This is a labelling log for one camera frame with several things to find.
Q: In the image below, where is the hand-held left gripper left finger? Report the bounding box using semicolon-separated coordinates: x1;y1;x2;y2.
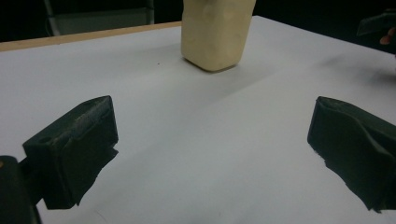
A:
21;94;120;210

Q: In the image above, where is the cream square cup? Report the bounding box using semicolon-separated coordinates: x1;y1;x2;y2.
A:
180;0;257;73

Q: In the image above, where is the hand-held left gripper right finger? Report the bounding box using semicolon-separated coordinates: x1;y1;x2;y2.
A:
306;95;396;214

